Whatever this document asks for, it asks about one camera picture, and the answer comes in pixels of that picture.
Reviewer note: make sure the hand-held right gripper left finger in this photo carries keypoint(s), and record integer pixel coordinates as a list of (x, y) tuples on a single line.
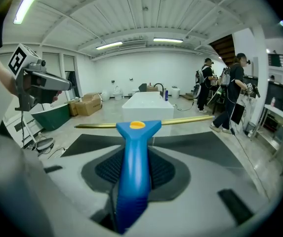
[(82, 181)]

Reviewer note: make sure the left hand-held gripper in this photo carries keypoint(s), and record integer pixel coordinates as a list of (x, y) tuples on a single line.
[(22, 63)]

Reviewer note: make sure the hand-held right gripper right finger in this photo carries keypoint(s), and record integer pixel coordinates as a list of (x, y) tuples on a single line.
[(205, 181)]

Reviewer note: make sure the blue squeegee with gold blade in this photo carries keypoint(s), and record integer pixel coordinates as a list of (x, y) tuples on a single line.
[(133, 162)]

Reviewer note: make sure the person's left forearm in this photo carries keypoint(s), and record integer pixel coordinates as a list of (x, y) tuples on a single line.
[(0, 68)]

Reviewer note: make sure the person's left hand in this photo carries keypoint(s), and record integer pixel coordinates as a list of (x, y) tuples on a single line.
[(57, 95)]

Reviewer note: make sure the small cardboard box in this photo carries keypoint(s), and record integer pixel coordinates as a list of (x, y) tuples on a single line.
[(72, 107)]

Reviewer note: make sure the green bathtub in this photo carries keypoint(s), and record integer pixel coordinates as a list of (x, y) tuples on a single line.
[(53, 117)]

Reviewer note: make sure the large cardboard box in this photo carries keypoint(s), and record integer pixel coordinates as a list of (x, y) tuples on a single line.
[(88, 106)]

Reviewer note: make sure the white toilet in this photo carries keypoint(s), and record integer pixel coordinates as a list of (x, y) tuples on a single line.
[(175, 92), (105, 95), (117, 94)]

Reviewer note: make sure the grey stool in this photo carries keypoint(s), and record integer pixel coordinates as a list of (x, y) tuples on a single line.
[(45, 143)]

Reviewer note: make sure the long ceiling light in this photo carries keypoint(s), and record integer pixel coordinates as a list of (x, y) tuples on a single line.
[(28, 1), (168, 40), (109, 45)]

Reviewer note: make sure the black mesh waste bin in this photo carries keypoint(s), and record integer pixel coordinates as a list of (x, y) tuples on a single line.
[(250, 128)]

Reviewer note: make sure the person's grey clothing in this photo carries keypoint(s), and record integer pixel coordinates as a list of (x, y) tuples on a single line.
[(10, 176)]

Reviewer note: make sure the black flat panel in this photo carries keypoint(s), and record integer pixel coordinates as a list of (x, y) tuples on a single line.
[(237, 113)]

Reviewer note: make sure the ceiling air vent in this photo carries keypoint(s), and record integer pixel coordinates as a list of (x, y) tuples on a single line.
[(132, 45)]

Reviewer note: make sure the white bathtub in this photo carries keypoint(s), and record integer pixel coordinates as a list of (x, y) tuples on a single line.
[(147, 107)]

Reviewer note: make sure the blue bottle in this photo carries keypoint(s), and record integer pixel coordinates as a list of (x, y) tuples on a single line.
[(166, 95)]

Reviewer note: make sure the steel work table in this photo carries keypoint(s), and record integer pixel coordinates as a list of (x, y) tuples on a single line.
[(277, 112)]

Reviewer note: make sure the black bathtub faucet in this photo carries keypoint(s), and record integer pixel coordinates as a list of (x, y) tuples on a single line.
[(159, 86)]

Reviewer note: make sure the dark wooden staircase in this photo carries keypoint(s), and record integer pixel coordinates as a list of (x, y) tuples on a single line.
[(225, 48)]

